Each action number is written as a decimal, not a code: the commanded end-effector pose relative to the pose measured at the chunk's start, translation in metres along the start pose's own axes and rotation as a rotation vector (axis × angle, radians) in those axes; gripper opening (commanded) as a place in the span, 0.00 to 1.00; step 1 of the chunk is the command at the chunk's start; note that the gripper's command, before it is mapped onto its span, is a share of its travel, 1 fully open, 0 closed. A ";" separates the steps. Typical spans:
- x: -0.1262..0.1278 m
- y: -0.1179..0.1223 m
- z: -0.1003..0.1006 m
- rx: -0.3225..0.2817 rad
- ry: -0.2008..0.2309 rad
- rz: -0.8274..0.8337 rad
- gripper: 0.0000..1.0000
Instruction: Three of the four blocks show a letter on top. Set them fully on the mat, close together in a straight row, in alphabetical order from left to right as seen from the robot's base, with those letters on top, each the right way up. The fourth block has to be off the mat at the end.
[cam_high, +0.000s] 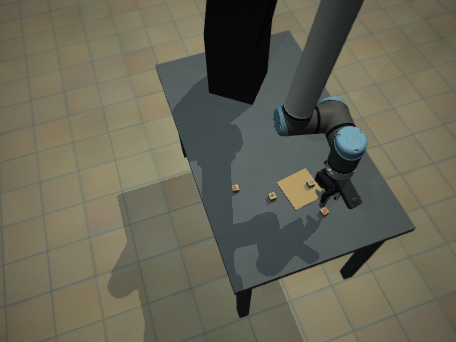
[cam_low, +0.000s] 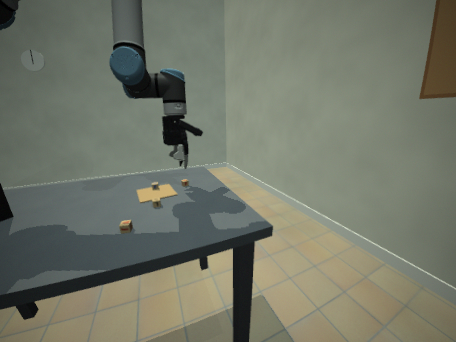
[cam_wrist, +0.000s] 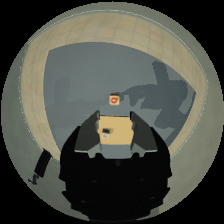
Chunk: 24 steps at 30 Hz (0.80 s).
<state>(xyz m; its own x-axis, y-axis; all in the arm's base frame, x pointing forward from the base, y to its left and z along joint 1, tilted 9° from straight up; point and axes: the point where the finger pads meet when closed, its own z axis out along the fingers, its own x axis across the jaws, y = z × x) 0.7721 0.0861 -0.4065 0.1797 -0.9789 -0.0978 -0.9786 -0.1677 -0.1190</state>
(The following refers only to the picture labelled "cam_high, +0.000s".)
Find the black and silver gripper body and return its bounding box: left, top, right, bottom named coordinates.
left=315, top=168, right=339, bottom=196

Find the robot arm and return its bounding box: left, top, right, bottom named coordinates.
left=274, top=0, right=367, bottom=209

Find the tan flat mat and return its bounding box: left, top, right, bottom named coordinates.
left=277, top=168, right=322, bottom=210

